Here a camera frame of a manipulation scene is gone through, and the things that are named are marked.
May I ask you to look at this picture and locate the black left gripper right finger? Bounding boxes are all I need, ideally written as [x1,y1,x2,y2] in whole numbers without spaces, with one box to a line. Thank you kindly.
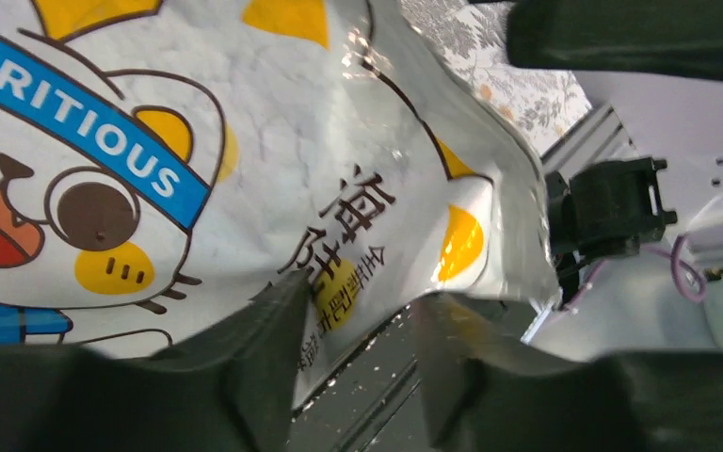
[411,293,723,451]

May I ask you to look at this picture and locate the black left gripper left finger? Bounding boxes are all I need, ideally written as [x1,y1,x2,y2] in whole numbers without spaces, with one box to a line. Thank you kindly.
[0,271,311,451]

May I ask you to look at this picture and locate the cat print pet food bag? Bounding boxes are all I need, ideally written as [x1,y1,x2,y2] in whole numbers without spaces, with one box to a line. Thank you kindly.
[0,1,558,405]

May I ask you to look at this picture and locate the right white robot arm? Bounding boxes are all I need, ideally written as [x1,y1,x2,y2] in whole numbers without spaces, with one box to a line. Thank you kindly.
[506,1,723,347]

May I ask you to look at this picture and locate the floral patterned table mat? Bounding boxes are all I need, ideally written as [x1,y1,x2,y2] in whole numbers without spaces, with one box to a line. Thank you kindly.
[401,0,591,155]

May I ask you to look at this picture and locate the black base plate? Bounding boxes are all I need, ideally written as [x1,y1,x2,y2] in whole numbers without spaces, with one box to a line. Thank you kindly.
[285,294,535,451]

